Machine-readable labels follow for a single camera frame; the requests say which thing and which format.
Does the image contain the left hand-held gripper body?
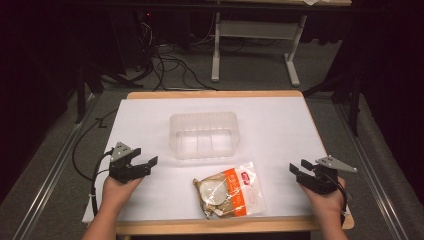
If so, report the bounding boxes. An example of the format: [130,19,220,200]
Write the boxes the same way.
[108,141,153,184]

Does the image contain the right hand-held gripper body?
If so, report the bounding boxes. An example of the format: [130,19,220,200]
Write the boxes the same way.
[295,155,358,196]

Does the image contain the person's left hand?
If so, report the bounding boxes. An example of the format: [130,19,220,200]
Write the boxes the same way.
[100,175,145,212]

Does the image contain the person's right hand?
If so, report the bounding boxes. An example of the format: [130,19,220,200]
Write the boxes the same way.
[299,175,348,218]

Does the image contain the white table sheet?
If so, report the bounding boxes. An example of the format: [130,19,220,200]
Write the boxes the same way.
[81,96,352,224]

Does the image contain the clear plastic container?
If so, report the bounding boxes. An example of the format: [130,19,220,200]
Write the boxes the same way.
[168,111,242,161]

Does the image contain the orange and clear snack packet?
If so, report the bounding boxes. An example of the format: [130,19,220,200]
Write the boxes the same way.
[192,161,268,220]

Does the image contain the black stand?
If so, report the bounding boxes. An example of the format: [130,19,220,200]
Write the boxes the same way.
[73,61,105,125]
[301,71,364,138]

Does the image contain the dark computer tower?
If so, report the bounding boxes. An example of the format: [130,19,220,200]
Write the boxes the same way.
[109,9,156,73]

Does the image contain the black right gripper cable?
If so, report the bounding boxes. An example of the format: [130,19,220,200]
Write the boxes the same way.
[328,173,350,228]

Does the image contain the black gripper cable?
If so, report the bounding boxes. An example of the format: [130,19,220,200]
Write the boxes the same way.
[71,109,118,218]
[328,173,350,228]

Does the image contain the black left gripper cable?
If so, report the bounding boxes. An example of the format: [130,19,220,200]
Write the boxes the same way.
[71,109,118,218]

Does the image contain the metal floor rail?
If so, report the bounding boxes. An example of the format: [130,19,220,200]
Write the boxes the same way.
[12,94,102,240]
[334,102,403,240]

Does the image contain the black floor cables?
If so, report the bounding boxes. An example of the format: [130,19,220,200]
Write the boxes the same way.
[138,21,219,92]

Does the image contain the white metal desk frame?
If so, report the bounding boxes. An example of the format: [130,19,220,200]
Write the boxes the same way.
[210,11,308,88]

